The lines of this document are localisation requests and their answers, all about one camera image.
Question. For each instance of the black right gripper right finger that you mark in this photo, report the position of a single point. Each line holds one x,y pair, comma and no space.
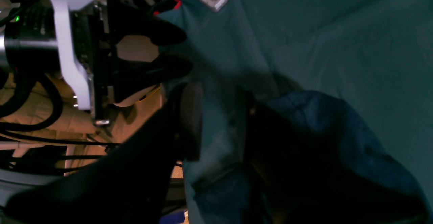
327,167

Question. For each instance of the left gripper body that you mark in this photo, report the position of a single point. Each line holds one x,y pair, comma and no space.
76,74

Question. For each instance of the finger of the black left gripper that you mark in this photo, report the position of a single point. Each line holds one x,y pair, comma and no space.
129,77
125,20

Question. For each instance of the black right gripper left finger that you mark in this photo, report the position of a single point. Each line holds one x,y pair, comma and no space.
129,184

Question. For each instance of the dark blue T-shirt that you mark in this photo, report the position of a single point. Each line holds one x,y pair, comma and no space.
242,196

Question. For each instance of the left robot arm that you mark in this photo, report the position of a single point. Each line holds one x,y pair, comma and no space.
78,38

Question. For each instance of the teal table cloth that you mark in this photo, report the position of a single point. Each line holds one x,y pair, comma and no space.
376,55

